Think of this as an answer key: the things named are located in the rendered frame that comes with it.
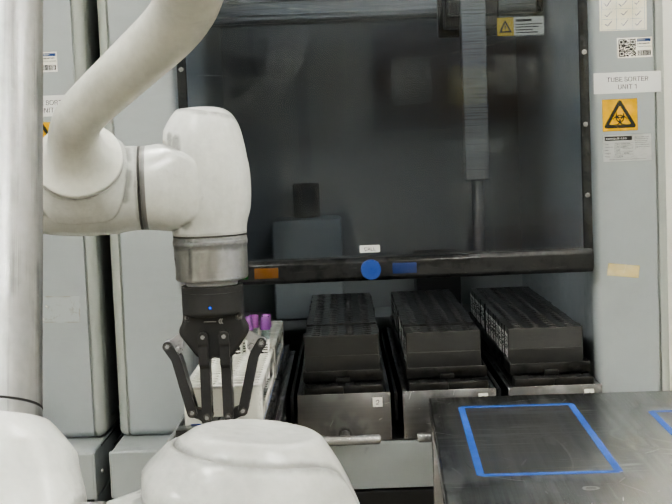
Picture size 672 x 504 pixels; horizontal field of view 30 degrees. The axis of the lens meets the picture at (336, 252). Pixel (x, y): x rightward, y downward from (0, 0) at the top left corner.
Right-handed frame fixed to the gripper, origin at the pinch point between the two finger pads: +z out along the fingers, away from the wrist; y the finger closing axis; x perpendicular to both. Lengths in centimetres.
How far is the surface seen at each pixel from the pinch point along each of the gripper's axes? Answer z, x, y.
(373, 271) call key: -17.9, -32.2, -20.4
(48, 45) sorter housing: -53, -36, 26
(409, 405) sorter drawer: 1.2, -26.9, -24.7
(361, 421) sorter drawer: 3.3, -26.9, -17.7
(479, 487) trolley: -2.0, 30.6, -28.6
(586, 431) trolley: -2.1, 8.3, -43.4
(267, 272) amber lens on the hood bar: -18.3, -33.1, -4.7
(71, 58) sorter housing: -51, -36, 23
